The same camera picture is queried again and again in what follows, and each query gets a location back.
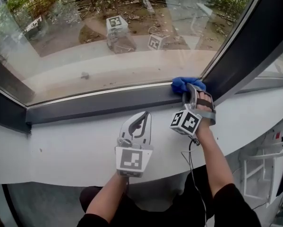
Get person's left forearm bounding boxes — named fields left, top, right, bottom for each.
left=85, top=173, right=129, bottom=225

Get person's black sweater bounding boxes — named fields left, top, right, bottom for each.
left=76, top=166, right=261, bottom=227

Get person's right hand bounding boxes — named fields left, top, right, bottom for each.
left=197, top=90, right=214, bottom=110

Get person's black trousers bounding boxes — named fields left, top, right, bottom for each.
left=79, top=185, right=104, bottom=214

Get blue cleaning cloth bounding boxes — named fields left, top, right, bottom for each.
left=171, top=77, right=207, bottom=95

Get green shrubs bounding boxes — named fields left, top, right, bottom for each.
left=0, top=0, right=255, bottom=35

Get person's right forearm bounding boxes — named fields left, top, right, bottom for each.
left=194, top=118, right=236, bottom=198

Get thin black cable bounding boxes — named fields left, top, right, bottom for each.
left=188, top=138, right=208, bottom=227

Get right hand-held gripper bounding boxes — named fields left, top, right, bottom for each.
left=169, top=83, right=217, bottom=137

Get thin white cable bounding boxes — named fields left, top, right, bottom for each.
left=180, top=149, right=194, bottom=174

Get window glass pane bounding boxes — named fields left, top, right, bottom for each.
left=0, top=0, right=268, bottom=106

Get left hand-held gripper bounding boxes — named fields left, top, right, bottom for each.
left=114, top=111, right=154, bottom=179

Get white metal rack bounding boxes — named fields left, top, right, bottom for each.
left=240, top=138, right=283, bottom=203

